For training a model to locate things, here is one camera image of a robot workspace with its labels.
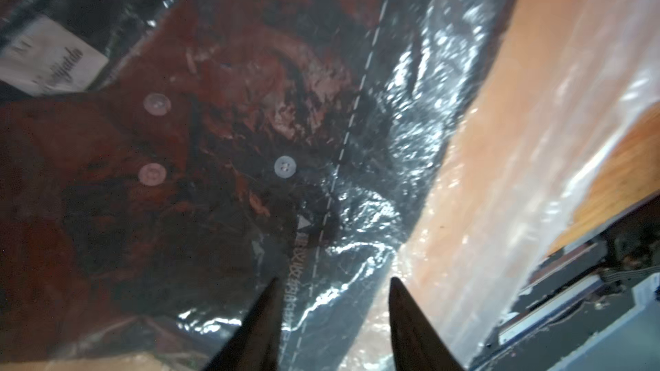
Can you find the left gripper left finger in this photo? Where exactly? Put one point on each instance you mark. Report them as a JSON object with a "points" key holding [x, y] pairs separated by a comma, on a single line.
{"points": [[255, 345]]}

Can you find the clear plastic vacuum bag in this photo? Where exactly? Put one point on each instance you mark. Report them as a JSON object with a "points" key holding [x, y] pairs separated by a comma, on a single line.
{"points": [[567, 81]]}

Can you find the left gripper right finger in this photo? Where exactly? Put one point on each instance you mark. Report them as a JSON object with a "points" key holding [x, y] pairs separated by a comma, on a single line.
{"points": [[415, 344]]}

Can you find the black shirt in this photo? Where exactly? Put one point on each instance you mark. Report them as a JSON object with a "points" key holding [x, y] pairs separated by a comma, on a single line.
{"points": [[163, 160]]}

